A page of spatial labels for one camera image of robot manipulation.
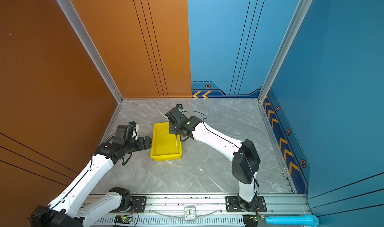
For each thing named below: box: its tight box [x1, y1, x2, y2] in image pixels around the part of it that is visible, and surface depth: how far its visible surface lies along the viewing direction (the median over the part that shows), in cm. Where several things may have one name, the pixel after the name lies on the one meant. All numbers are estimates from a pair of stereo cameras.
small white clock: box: [183, 206, 197, 221], surface depth 71 cm
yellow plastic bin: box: [150, 122, 182, 162], surface depth 95 cm
